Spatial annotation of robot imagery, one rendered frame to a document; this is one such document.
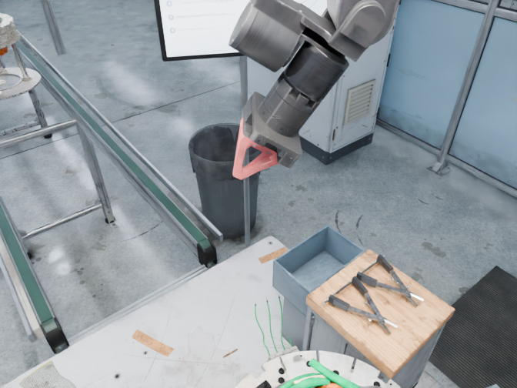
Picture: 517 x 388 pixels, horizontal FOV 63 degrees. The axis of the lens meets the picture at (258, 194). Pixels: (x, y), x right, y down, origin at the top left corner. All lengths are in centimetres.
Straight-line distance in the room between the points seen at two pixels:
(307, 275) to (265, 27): 64
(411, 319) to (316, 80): 51
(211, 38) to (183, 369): 90
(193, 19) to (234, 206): 118
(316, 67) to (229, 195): 174
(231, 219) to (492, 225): 154
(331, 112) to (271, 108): 230
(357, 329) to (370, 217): 187
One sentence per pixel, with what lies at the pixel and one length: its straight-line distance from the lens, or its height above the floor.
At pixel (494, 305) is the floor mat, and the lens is 240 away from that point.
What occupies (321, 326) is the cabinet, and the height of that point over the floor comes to 100.
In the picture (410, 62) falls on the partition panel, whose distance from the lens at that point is 308.
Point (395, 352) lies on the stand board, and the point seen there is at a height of 107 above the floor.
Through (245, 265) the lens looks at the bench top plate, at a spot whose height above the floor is 78.
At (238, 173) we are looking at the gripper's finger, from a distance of 57.
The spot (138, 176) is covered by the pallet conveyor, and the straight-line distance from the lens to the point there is 167.
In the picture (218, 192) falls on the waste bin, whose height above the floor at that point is 36.
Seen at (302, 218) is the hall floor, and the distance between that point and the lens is 256.
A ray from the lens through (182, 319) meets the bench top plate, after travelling 116.
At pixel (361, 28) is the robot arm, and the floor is 159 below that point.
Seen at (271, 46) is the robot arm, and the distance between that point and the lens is 46.
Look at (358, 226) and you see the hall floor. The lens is 257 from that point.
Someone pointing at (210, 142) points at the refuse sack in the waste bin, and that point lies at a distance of 236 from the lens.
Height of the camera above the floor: 173
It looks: 39 degrees down
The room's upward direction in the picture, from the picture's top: straight up
